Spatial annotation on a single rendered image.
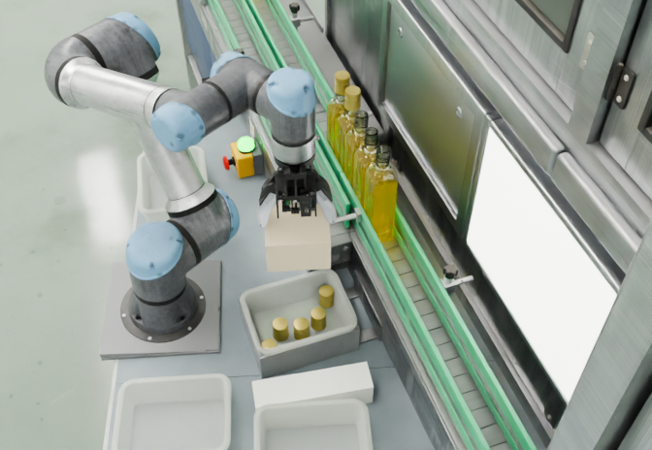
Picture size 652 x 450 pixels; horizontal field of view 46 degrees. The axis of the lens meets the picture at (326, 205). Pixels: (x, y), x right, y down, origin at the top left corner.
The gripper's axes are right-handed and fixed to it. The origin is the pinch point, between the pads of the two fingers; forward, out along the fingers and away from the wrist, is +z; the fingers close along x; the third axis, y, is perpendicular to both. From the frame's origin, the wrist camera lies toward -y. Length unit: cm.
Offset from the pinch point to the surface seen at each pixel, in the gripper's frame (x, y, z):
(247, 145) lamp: -11, -50, 26
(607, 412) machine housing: 20, 75, -62
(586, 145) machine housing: 43, 18, -33
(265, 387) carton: -7.9, 18.8, 29.1
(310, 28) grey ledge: 8, -97, 23
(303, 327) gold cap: 0.4, 5.1, 28.8
